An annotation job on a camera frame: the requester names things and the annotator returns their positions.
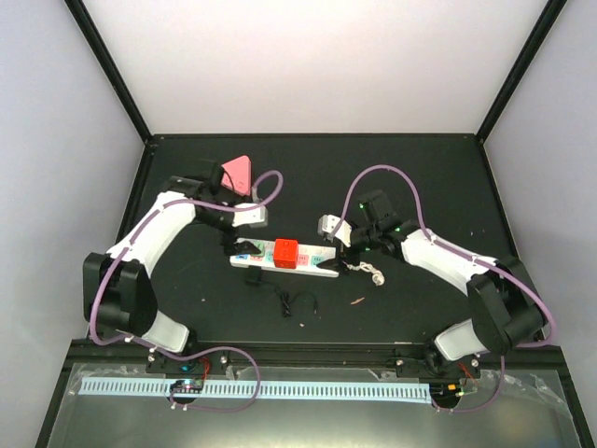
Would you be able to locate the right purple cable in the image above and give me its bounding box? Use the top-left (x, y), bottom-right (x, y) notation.
top-left (328, 163), bottom-right (559, 415)

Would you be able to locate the right controller board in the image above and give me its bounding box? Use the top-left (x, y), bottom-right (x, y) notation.
top-left (429, 384), bottom-right (465, 399)

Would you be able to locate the white power strip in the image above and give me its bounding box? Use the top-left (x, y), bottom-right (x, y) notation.
top-left (229, 239), bottom-right (339, 278)

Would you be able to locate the thin black wire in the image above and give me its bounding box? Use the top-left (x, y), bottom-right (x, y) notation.
top-left (272, 284), bottom-right (321, 319)

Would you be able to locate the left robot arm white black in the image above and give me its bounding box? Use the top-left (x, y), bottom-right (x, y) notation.
top-left (82, 161), bottom-right (268, 372)

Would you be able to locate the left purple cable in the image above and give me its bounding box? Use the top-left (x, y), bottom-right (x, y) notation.
top-left (88, 170), bottom-right (285, 413)

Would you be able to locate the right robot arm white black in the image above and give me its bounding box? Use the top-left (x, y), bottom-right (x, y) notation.
top-left (318, 190), bottom-right (548, 376)

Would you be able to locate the white braided cord with plug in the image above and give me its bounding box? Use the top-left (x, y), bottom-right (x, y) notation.
top-left (342, 260), bottom-right (387, 287)

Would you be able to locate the small black adapter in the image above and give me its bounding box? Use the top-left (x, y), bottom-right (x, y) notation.
top-left (244, 266), bottom-right (262, 287)

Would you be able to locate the pink triangular socket adapter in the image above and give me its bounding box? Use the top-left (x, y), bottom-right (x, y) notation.
top-left (221, 155), bottom-right (252, 196)

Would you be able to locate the red plug adapter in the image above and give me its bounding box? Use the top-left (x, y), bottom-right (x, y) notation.
top-left (272, 239), bottom-right (299, 270)

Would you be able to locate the light blue slotted cable duct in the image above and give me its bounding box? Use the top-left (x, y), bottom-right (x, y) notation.
top-left (78, 377), bottom-right (432, 404)

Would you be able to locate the left controller board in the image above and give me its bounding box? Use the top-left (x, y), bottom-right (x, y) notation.
top-left (170, 379), bottom-right (204, 395)

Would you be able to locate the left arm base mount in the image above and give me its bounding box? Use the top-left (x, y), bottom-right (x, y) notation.
top-left (144, 349), bottom-right (230, 377)

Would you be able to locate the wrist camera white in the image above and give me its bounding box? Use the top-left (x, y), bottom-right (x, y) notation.
top-left (317, 215), bottom-right (353, 247)
top-left (232, 203), bottom-right (269, 228)

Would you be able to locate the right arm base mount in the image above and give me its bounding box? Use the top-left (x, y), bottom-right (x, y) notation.
top-left (388, 344), bottom-right (480, 380)

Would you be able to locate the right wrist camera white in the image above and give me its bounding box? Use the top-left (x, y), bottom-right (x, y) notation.
top-left (317, 215), bottom-right (353, 247)

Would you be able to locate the purple cable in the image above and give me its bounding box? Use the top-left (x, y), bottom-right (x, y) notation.
top-left (328, 163), bottom-right (559, 415)
top-left (88, 170), bottom-right (285, 413)

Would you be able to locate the controller board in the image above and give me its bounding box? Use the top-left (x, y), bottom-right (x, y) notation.
top-left (429, 384), bottom-right (465, 399)
top-left (170, 379), bottom-right (204, 395)

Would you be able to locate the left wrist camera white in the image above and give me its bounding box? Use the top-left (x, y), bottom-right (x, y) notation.
top-left (232, 203), bottom-right (269, 228)

